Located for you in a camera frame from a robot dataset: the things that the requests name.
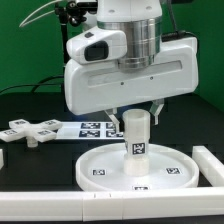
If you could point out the white front fence rail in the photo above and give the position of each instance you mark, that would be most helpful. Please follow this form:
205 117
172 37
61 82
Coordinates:
95 206

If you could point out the white right fence rail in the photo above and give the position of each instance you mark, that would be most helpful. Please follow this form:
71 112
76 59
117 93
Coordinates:
209 166

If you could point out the white cross-shaped table base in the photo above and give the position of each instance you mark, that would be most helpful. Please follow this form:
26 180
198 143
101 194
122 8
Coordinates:
33 133

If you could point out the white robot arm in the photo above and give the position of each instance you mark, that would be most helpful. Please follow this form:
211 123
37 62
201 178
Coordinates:
124 61

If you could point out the black camera stand pole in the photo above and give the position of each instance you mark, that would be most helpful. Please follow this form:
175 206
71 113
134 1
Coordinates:
63 16

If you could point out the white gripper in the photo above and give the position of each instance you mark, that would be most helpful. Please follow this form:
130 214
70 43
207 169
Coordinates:
103 86

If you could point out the white marker sheet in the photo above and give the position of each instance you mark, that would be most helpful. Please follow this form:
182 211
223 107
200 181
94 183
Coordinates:
88 130

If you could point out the white fence rail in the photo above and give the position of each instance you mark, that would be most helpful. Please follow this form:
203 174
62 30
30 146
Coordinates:
95 206
209 166

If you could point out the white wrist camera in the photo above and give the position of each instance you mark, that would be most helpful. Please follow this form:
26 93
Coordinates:
96 45

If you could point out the white left fence block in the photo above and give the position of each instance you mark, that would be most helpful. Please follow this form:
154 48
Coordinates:
1 159

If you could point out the white round table top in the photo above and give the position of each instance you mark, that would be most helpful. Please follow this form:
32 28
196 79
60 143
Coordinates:
110 168

